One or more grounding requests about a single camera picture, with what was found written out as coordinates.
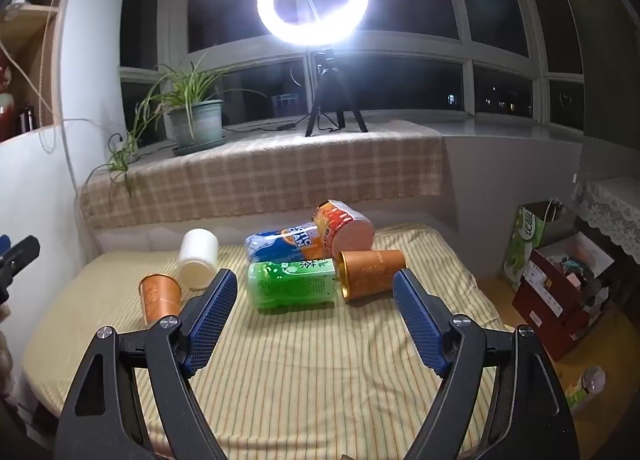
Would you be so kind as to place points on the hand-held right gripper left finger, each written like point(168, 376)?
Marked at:
point(214, 321)

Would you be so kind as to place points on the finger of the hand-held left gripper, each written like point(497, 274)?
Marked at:
point(20, 254)

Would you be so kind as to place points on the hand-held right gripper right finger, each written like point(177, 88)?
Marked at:
point(419, 324)

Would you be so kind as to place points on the brown paper cup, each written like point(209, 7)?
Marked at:
point(372, 274)

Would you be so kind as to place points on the small orange paper cup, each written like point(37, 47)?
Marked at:
point(160, 299)

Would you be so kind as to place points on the white plastic cup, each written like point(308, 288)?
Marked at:
point(199, 257)

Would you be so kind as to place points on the red orange snack cup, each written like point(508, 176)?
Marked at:
point(347, 231)

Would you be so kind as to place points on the green plastic bottle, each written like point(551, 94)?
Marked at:
point(292, 285)

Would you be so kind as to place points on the blue plastic bottle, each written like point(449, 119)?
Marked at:
point(282, 244)

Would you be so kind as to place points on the red cardboard box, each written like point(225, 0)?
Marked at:
point(545, 310)

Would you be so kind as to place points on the green paper bag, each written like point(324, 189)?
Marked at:
point(525, 245)

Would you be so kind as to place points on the dark small bottle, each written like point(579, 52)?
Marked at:
point(26, 117)

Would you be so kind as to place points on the checked beige cloth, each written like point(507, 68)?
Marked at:
point(280, 170)

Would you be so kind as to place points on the green plant saucer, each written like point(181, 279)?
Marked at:
point(200, 146)

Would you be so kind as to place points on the clear plastic bottle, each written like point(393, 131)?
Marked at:
point(587, 382)

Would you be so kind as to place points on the potted spider plant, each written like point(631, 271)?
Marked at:
point(196, 120)

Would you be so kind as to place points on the white lace cloth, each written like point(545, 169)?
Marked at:
point(612, 210)

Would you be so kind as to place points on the wooden shelf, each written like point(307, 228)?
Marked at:
point(30, 15)

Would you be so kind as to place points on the black tripod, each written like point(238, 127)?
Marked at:
point(325, 90)

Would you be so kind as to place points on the dark curtain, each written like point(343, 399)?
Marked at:
point(607, 65)

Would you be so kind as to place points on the white window frame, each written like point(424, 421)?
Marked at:
point(465, 47)

